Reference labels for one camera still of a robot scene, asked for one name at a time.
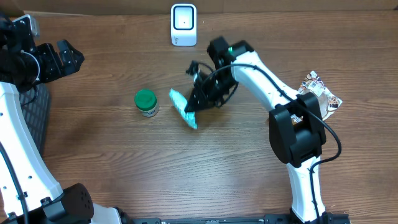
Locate dark grey mesh basket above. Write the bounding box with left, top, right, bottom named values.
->
left=19, top=84, right=51, bottom=156

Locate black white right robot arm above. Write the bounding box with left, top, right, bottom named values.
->
left=182, top=37, right=349, bottom=223

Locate teal wipes pack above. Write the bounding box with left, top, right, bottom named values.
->
left=169, top=89, right=198, bottom=129

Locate white barcode scanner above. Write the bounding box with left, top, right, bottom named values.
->
left=170, top=3, right=197, bottom=47

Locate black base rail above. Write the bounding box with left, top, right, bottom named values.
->
left=130, top=213, right=351, bottom=224

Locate green lid jar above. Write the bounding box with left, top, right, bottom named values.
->
left=134, top=89, right=159, bottom=118

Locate white brown snack bag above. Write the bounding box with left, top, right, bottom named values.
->
left=298, top=71, right=343, bottom=120

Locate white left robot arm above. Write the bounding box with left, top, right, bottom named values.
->
left=1, top=14, right=131, bottom=223

